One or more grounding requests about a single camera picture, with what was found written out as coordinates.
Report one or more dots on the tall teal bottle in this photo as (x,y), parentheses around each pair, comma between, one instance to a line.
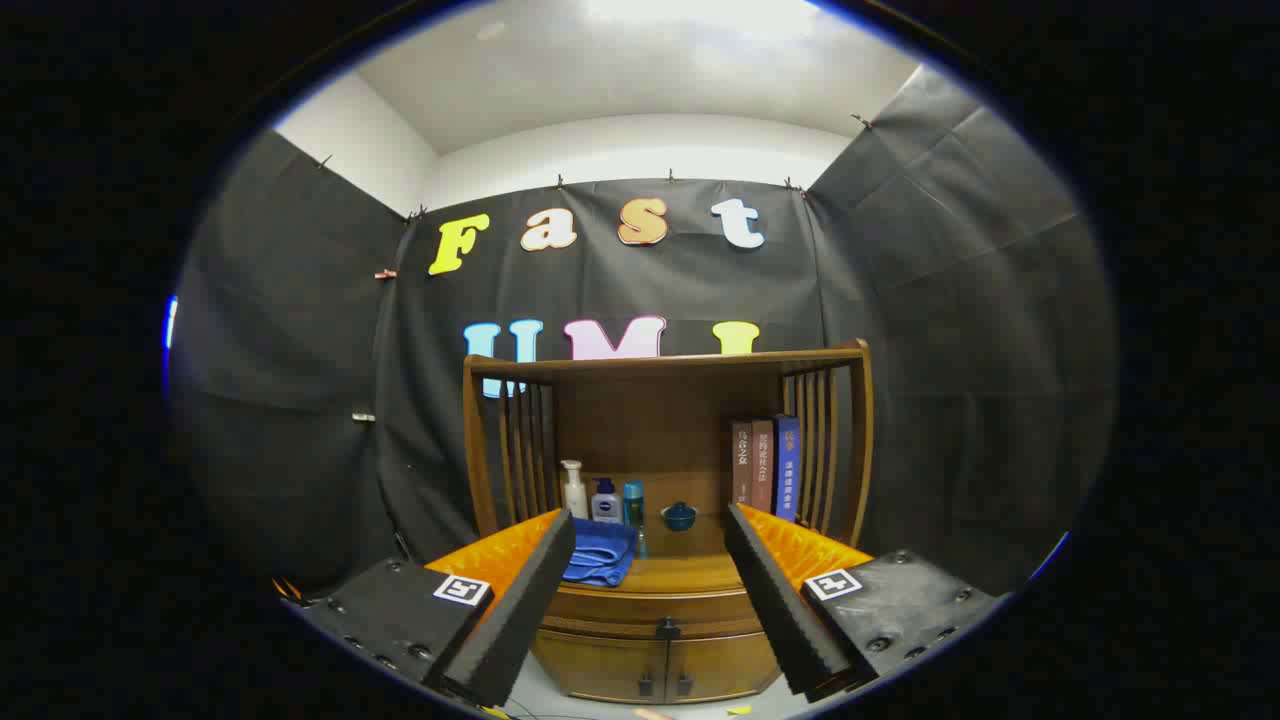
(634,500)

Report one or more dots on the reddish brown book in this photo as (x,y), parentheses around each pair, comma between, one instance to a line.
(763,465)

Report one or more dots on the white bottle with blue cap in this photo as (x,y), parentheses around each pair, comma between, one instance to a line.
(606,505)

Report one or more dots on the black drawer knob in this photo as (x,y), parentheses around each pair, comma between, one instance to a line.
(667,629)

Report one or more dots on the wooden cabinet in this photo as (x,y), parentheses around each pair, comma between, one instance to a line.
(650,420)

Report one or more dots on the dark brown book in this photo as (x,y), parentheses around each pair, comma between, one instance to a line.
(742,460)

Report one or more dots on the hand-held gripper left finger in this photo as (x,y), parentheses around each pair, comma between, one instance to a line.
(520,620)

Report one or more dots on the wooden drawer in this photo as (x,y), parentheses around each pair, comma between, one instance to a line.
(610,610)

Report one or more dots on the folded blue towel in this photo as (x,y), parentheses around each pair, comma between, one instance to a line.
(600,550)

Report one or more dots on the dark blue lidded teacup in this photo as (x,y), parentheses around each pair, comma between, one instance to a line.
(679,518)

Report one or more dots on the blue book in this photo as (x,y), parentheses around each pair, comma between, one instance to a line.
(787,470)

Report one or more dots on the wooden countertop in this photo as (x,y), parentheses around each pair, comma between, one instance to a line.
(680,575)

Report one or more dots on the white pump bottle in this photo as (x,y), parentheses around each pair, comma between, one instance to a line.
(575,495)

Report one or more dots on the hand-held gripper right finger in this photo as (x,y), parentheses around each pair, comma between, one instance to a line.
(775,610)

